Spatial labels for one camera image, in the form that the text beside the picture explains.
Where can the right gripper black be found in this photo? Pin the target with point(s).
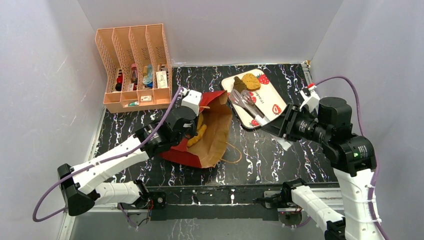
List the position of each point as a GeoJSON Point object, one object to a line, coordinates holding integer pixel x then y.
{"type": "Point", "coordinates": [288, 120]}

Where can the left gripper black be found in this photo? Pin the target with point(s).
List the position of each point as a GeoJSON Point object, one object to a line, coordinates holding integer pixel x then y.
{"type": "Point", "coordinates": [193, 131]}

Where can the red brown paper bag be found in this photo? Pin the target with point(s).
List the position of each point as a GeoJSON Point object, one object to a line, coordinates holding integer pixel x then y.
{"type": "Point", "coordinates": [209, 147]}

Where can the brown twisted fake bread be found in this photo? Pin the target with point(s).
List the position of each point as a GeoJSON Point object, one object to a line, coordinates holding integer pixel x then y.
{"type": "Point", "coordinates": [239, 85]}

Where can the round yellow fake bread slice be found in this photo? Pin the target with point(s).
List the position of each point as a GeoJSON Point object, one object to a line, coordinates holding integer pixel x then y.
{"type": "Point", "coordinates": [251, 81]}

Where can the long yellow fake bread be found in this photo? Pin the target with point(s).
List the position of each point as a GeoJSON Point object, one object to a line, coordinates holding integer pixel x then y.
{"type": "Point", "coordinates": [197, 134]}

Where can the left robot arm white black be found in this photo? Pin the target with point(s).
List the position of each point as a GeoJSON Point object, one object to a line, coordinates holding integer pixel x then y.
{"type": "Point", "coordinates": [85, 186]}

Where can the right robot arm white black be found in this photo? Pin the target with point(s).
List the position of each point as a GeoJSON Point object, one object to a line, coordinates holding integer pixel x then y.
{"type": "Point", "coordinates": [354, 163]}

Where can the small white label box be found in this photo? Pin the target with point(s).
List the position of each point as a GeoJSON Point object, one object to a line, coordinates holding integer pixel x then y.
{"type": "Point", "coordinates": [146, 98]}

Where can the white card box in organizer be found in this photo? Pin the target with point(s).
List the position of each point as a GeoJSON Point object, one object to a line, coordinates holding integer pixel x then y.
{"type": "Point", "coordinates": [162, 79]}

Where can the small green white tube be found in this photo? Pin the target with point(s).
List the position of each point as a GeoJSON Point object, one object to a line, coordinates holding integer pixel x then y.
{"type": "Point", "coordinates": [133, 104]}

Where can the blue packet in organizer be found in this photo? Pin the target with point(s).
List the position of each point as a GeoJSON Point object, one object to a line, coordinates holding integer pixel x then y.
{"type": "Point", "coordinates": [148, 76]}

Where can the pink brown bottle in organizer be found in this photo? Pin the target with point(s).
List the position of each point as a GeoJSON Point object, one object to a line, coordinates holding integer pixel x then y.
{"type": "Point", "coordinates": [134, 74]}

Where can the strawberry print cutting board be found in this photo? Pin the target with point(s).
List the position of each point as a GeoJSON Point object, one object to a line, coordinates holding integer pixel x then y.
{"type": "Point", "coordinates": [267, 99]}

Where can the red dark bottle in organizer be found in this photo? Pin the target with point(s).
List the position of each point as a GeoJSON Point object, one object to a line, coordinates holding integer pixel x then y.
{"type": "Point", "coordinates": [119, 82]}

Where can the pink plastic file organizer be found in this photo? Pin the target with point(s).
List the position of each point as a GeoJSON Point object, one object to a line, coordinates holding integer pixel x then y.
{"type": "Point", "coordinates": [138, 67]}

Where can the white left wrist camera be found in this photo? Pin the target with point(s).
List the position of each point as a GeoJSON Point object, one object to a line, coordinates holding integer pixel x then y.
{"type": "Point", "coordinates": [191, 99]}

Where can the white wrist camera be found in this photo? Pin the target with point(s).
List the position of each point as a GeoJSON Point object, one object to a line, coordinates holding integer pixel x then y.
{"type": "Point", "coordinates": [310, 98]}
{"type": "Point", "coordinates": [191, 99]}

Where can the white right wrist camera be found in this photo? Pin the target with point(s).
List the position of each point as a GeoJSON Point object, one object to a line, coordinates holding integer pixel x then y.
{"type": "Point", "coordinates": [310, 98]}

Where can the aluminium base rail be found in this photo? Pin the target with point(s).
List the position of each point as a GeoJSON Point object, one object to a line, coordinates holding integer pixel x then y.
{"type": "Point", "coordinates": [158, 198]}

